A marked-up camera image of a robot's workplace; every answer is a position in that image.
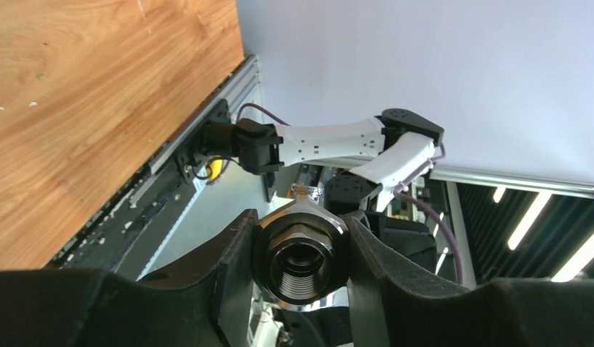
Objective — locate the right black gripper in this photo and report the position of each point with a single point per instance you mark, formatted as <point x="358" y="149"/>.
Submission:
<point x="347" y="193"/>

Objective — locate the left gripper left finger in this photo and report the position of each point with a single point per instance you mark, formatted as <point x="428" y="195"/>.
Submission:
<point x="201" y="299"/>

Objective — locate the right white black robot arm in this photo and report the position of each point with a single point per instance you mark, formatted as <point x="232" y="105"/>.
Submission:
<point x="389" y="150"/>

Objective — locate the steel threaded pipe fitting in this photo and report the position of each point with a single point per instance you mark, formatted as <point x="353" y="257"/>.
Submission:
<point x="300" y="254"/>

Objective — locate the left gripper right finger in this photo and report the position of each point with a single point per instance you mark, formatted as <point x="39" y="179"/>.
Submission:
<point x="394" y="302"/>

